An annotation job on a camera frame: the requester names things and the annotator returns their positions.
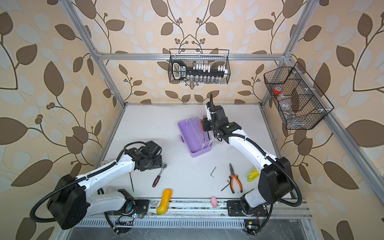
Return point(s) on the orange handle screwdriver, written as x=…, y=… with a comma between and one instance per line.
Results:
x=206, y=136

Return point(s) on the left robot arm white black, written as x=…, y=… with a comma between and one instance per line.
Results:
x=76, y=198

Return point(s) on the pink pig toy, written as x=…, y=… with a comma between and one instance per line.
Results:
x=214, y=202

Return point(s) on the orange handle pliers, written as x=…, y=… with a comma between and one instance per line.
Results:
x=233, y=177

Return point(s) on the yellow black thin screwdriver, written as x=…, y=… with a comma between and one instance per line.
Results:
x=131, y=180

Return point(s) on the yellow banana toy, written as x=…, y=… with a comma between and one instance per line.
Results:
x=253, y=175

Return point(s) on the red capped clear bottle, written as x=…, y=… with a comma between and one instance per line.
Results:
x=278, y=93

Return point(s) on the back black wire basket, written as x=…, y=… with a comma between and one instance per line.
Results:
x=199, y=55

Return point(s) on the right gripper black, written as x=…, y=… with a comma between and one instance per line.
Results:
x=205, y=124

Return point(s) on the right black wire basket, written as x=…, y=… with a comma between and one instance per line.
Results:
x=306, y=105

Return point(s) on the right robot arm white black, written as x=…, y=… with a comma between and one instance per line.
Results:
x=276, y=182

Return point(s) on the black wire basket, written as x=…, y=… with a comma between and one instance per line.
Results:
x=199, y=55
x=306, y=105

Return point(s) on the yellow squash toy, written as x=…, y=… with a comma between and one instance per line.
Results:
x=164, y=205

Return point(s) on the black socket set holder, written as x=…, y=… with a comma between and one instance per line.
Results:
x=180, y=71

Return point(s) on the purple clear plastic tool box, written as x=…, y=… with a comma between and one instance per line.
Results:
x=197, y=141

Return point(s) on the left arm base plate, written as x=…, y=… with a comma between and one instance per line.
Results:
x=132, y=207

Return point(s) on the red black ratchet wrench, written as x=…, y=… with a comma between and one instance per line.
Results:
x=159, y=175

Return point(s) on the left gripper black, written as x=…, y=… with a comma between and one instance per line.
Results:
x=159, y=162

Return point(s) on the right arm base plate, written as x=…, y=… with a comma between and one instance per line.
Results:
x=237, y=208

